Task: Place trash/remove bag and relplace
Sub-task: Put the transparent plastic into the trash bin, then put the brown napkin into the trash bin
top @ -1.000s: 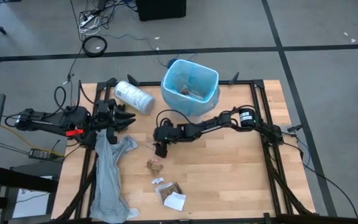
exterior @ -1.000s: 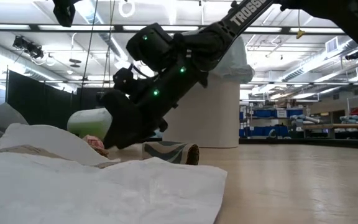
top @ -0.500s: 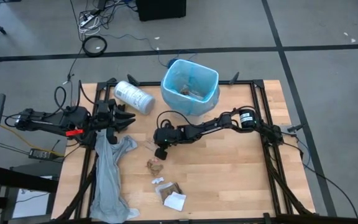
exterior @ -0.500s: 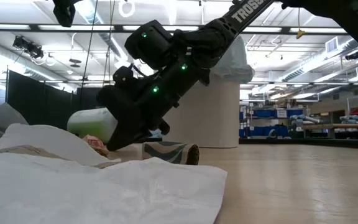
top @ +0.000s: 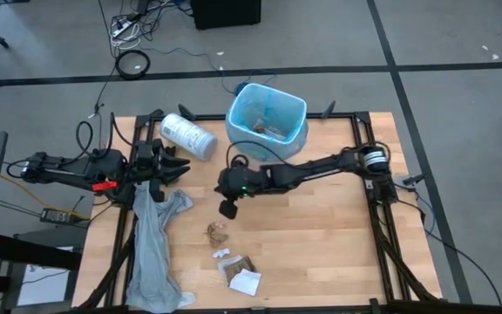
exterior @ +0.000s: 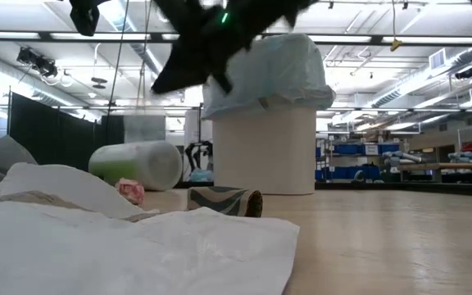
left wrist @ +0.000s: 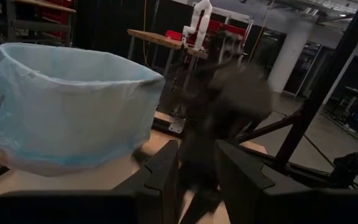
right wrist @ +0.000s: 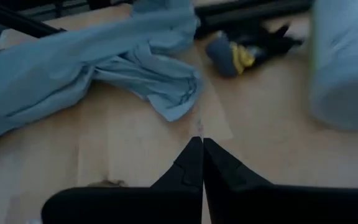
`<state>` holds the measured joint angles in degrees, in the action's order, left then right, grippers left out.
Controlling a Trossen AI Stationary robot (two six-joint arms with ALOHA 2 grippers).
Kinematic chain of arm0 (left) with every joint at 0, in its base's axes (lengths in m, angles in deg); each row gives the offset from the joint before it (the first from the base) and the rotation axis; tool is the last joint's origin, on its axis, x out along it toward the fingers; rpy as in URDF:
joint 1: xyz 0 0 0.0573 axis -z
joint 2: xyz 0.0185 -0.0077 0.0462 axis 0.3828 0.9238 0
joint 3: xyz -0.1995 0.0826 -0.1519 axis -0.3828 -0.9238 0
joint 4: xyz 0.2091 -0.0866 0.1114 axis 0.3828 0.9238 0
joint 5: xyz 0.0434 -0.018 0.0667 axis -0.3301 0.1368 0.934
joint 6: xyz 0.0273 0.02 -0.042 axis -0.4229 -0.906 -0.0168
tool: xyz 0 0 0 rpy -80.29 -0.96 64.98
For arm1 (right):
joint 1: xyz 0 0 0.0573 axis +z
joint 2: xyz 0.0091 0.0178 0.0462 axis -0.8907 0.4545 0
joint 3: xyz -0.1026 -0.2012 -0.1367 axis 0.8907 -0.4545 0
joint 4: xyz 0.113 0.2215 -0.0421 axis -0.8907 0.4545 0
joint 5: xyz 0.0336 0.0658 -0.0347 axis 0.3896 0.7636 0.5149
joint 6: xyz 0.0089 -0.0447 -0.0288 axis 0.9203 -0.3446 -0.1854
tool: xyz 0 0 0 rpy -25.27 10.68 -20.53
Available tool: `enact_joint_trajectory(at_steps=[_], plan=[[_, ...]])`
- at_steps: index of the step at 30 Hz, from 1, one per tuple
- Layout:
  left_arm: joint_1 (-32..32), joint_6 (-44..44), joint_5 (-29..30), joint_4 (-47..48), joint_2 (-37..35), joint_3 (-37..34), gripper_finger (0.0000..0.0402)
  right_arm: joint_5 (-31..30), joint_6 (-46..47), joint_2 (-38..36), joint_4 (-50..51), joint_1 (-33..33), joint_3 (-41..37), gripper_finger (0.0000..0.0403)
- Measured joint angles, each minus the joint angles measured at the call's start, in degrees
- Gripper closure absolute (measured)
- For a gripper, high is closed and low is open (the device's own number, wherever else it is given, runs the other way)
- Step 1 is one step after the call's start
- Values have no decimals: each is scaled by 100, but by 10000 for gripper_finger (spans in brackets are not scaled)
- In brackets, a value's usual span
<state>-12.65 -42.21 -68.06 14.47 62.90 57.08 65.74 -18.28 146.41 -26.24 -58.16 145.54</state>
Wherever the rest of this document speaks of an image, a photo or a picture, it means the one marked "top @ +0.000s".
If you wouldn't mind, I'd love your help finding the black stand beam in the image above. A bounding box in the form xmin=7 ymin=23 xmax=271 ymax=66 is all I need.
xmin=0 ymin=233 xmax=82 ymax=271

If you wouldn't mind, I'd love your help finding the white napkin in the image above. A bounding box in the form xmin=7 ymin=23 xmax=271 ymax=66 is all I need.
xmin=228 ymin=268 xmax=262 ymax=297

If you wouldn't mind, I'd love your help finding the black box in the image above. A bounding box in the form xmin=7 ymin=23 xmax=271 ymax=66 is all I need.
xmin=189 ymin=0 xmax=262 ymax=31

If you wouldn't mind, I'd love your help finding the black aluminium table frame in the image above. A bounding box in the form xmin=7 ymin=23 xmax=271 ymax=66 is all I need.
xmin=74 ymin=100 xmax=446 ymax=314

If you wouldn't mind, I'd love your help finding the blue coiled cable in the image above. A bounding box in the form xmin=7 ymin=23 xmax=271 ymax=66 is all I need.
xmin=222 ymin=69 xmax=278 ymax=95

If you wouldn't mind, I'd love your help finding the black power adapter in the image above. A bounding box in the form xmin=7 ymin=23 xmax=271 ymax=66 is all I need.
xmin=39 ymin=208 xmax=77 ymax=226

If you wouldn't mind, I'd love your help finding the white plastic trash bin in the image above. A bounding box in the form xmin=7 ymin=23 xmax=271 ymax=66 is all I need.
xmin=233 ymin=139 xmax=307 ymax=163

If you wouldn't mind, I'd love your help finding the white wipes canister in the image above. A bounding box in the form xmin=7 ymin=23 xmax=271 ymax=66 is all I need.
xmin=159 ymin=113 xmax=218 ymax=161

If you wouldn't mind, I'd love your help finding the black coiled cable ring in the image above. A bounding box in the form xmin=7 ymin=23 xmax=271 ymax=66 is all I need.
xmin=114 ymin=49 xmax=151 ymax=81

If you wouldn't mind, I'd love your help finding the white power strip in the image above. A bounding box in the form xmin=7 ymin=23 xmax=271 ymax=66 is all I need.
xmin=110 ymin=19 xmax=141 ymax=40

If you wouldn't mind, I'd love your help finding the yellow cable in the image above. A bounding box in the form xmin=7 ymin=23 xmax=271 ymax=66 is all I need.
xmin=0 ymin=174 xmax=92 ymax=222

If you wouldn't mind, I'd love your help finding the brown paper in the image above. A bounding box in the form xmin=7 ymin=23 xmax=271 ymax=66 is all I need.
xmin=206 ymin=221 xmax=230 ymax=249

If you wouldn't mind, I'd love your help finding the blue plastic trash bag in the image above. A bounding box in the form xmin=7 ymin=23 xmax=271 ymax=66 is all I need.
xmin=225 ymin=82 xmax=309 ymax=162

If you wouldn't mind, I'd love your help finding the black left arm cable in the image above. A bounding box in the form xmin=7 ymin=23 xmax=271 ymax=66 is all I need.
xmin=74 ymin=112 xmax=124 ymax=154

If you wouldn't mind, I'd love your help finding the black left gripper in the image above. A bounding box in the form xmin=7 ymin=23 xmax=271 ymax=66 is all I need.
xmin=128 ymin=138 xmax=191 ymax=187

